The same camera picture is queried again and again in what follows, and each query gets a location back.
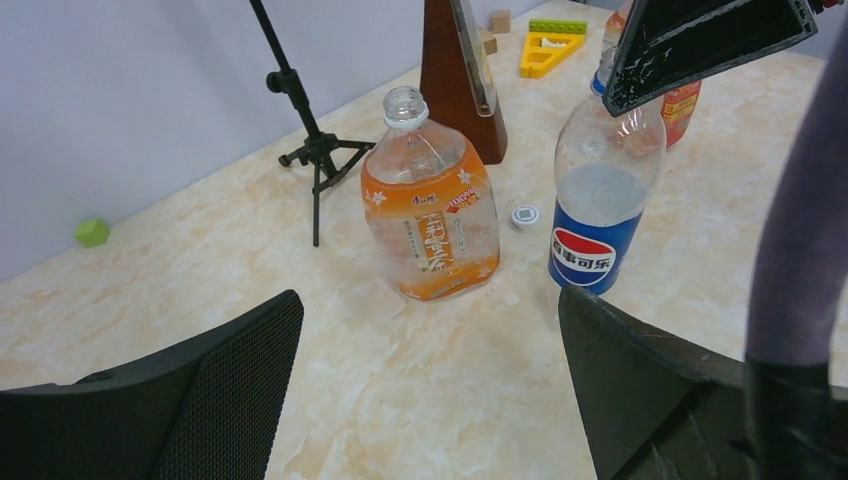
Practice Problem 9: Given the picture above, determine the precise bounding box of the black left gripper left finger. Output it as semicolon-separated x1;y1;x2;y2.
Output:
1;290;304;479

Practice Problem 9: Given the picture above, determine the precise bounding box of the orange tea bottle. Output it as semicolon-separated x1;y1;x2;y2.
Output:
360;86;501;301
601;0;702;148

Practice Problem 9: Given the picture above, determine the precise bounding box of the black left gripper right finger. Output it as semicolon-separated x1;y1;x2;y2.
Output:
558;286;847;479

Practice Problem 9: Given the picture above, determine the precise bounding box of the green lego brick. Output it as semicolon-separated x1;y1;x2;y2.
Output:
528;18;588;35

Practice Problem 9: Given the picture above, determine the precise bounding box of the wooden block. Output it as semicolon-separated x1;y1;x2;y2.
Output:
478;27;498;55
490;9;512;34

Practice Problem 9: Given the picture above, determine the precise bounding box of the white cap of bottle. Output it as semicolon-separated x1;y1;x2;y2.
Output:
510;204;540;233

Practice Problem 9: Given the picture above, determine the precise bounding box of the brown wooden metronome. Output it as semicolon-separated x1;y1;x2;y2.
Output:
420;0;508;165

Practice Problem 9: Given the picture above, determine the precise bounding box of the black mini tripod stand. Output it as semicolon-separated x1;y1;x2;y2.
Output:
249;0;376;247

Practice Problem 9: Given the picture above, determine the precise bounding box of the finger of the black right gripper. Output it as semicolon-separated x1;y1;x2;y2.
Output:
603;0;819;116

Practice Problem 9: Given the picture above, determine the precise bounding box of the green cube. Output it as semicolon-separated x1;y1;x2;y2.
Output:
74;218;111;249

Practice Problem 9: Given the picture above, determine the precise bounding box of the yellow triangle toy block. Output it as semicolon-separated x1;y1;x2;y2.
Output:
520;32;586;79

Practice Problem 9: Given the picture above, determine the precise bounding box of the blue label water bottle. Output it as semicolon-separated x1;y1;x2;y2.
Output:
548;47;667;295

